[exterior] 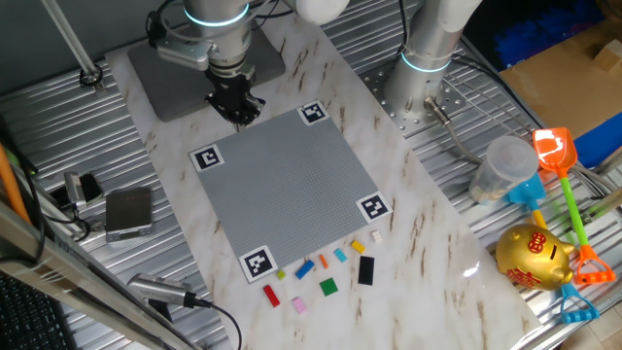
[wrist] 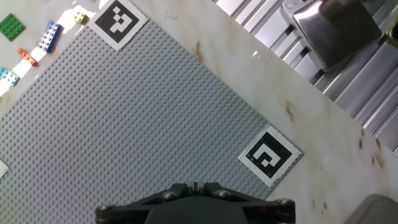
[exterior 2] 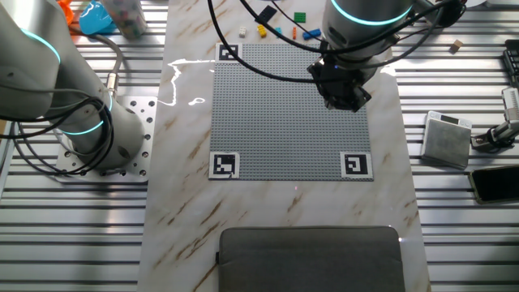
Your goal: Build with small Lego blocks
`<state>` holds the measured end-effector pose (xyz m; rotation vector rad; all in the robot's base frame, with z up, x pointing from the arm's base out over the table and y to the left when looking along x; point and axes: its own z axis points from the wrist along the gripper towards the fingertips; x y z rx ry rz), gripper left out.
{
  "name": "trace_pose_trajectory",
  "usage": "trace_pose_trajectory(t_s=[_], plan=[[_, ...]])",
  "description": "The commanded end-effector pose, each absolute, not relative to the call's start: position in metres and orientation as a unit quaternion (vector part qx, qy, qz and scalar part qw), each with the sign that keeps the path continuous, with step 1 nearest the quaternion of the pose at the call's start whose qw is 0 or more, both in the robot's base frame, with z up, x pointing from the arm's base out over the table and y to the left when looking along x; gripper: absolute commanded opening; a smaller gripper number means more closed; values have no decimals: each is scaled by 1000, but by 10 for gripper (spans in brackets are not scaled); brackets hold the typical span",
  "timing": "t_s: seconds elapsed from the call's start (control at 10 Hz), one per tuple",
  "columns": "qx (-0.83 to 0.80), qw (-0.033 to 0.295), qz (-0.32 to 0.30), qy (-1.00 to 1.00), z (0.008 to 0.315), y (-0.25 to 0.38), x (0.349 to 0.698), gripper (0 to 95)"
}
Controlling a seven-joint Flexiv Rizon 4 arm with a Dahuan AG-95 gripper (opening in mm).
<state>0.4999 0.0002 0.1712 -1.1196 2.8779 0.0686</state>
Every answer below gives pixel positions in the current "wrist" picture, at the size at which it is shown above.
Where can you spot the silver digital scale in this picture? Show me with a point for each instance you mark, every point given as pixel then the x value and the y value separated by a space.
pixel 335 31

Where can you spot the orange narrow Lego brick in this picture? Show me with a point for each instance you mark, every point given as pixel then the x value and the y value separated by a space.
pixel 27 57

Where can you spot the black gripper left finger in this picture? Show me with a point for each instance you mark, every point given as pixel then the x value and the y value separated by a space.
pixel 130 210

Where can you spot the grey Lego baseplate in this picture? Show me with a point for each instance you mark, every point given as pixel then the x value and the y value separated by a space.
pixel 124 124

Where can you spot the grey fabric pad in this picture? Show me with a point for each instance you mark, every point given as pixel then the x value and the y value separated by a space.
pixel 376 211

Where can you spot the lime Lego brick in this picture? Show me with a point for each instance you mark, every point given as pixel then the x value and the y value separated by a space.
pixel 80 17

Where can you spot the green square Lego plate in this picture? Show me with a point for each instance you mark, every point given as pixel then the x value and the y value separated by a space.
pixel 11 27

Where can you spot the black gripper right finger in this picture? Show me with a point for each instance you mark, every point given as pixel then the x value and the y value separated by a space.
pixel 264 208

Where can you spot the cyan Lego brick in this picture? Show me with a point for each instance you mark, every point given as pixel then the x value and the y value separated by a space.
pixel 8 76

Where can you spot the blue Lego brick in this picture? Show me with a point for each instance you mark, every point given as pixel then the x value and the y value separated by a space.
pixel 49 36

